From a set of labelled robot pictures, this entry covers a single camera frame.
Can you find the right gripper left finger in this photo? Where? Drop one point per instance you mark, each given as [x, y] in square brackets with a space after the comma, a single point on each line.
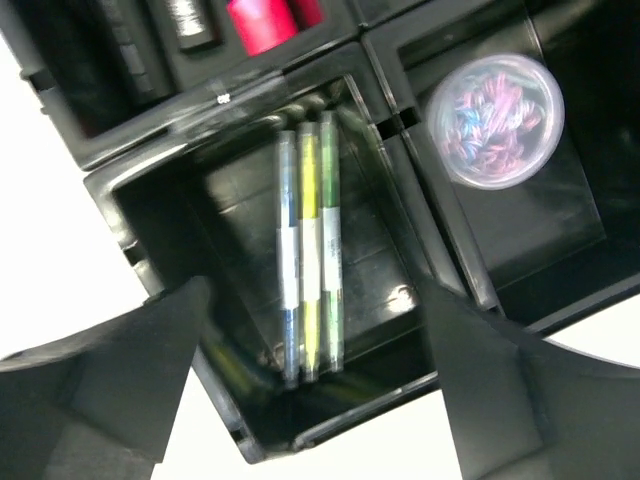
[101, 403]

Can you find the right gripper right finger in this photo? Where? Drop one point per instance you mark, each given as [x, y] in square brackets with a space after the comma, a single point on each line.
[520, 407]

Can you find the blue thin pen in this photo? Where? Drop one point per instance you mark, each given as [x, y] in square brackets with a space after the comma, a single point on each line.
[288, 253]

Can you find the yellow thin pen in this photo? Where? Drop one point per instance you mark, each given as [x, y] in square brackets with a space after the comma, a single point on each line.
[310, 250]

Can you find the pink capped black highlighter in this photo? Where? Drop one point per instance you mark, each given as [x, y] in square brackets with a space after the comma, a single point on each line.
[262, 24]

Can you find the orange capped black highlighter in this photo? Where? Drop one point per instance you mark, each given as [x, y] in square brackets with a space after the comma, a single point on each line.
[191, 24]

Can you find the black compartment organizer tray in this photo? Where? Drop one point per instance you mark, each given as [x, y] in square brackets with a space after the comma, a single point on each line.
[187, 184]

